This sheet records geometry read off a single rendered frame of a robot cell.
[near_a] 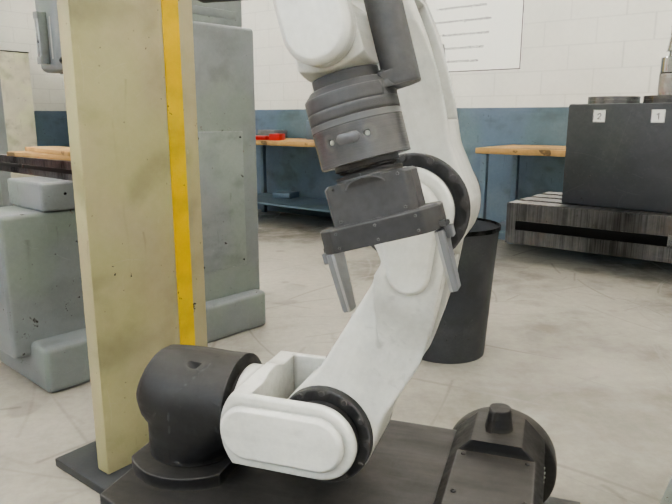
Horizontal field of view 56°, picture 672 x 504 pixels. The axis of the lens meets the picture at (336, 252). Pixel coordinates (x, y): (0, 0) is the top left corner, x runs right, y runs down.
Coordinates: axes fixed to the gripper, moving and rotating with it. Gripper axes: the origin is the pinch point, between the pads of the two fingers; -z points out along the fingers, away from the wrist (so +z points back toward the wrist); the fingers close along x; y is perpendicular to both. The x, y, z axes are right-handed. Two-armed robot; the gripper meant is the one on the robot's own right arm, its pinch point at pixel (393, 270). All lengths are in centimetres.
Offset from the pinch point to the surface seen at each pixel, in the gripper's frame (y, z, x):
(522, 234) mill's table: 67, -8, 10
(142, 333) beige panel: 105, -18, -111
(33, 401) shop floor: 132, -41, -192
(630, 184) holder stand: 64, -3, 30
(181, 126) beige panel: 120, 42, -87
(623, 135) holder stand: 64, 6, 30
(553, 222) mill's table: 65, -7, 16
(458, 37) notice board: 550, 121, -28
